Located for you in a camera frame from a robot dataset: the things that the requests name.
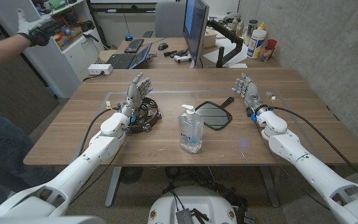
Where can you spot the person's gloved hand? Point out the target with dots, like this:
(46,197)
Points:
(37,29)

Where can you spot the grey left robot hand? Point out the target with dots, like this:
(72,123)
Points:
(134,95)

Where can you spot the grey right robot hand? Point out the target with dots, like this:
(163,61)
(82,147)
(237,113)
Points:
(251,93)

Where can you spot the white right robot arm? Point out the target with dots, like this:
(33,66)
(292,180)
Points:
(291,146)

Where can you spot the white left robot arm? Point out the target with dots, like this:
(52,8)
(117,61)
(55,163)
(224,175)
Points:
(104,146)

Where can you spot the person's bare forearm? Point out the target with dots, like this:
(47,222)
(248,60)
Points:
(2,51)

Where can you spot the small grey bottle cap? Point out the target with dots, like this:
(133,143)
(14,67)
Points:
(269,93)

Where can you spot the black tambourine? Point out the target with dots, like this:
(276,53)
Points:
(153,104)

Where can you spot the black hand mirror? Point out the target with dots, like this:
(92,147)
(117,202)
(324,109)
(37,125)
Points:
(213,115)

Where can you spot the yellow-capped bottle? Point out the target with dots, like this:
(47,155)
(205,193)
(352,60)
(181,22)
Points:
(262,26)

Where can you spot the clear soap dispenser bottle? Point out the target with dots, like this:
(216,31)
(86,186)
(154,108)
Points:
(190,133)

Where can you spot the cardboard box with items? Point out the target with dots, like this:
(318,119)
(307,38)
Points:
(70,39)

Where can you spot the open dark laptop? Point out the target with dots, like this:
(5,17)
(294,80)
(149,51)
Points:
(123,60)

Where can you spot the clear drinking glass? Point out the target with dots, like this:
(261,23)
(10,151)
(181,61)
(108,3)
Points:
(266,54)

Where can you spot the white power strip box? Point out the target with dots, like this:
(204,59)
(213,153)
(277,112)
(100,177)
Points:
(99,69)

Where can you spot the white paper sheets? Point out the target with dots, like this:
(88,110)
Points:
(228,49)

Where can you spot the black keyboard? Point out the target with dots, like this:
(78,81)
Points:
(134,45)

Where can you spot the white labelled canister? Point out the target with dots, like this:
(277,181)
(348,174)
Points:
(256,43)

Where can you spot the black computer mouse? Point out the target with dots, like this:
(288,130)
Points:
(163,46)

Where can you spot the blue button device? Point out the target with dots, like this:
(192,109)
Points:
(129,38)

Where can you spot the black handheld controller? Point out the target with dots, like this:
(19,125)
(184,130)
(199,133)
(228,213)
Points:
(176,53)

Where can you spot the white game controller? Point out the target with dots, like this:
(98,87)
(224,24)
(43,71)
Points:
(182,58)

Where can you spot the dark-lidded jar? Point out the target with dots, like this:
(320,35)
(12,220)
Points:
(250,31)

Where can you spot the light wooden box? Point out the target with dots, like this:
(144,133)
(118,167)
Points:
(210,39)

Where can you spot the round black floor fan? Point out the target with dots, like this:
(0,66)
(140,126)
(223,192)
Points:
(131,175)

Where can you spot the grey office chair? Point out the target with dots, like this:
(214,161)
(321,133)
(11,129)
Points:
(169,20)

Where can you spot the black computer monitor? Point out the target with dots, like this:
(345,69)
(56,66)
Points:
(194,28)

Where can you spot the grey table leg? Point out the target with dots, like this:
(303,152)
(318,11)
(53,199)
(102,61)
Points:
(113,186)
(269,186)

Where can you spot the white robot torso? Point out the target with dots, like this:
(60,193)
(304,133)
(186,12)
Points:
(194,199)

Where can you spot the person's body in jeans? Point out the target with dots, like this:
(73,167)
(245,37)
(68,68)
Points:
(2,149)

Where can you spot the grey finned torso module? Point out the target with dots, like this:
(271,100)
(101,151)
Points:
(184,216)

